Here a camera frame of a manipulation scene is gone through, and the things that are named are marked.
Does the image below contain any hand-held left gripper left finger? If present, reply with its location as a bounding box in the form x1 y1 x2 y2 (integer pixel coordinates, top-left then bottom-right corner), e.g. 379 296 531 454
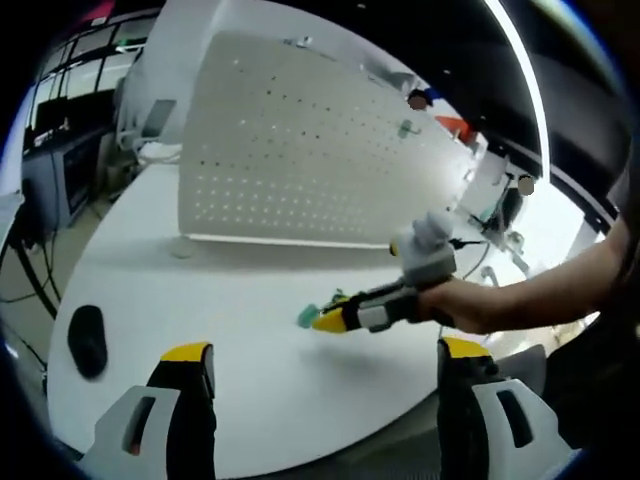
82 341 219 480

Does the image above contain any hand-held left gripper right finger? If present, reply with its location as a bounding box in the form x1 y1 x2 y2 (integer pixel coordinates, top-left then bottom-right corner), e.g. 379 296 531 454
435 335 574 480

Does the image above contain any white perforated mounting plate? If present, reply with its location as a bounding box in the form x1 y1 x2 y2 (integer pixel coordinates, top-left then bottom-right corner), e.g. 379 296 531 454
168 29 474 260

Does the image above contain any person's right hand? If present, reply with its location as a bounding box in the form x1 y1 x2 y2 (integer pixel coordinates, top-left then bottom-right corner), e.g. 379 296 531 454
417 277 494 335

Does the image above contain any black computer mouse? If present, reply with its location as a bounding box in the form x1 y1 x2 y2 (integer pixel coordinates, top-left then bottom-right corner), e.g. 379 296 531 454
67 304 110 380

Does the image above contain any orange panel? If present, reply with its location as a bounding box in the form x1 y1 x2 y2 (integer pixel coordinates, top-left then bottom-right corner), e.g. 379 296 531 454
433 114 476 141

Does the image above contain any ceiling light strip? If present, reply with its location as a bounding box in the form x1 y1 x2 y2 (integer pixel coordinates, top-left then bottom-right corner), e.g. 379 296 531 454
487 0 554 186

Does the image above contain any dark cabinet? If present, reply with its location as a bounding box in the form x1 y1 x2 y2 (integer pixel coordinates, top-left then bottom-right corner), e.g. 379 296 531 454
22 124 114 231

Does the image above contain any white pillar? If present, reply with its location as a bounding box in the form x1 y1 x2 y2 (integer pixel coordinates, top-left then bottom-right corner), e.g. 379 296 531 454
115 0 236 151

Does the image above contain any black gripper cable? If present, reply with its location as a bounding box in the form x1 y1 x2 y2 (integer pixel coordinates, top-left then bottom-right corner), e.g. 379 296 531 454
447 238 489 281

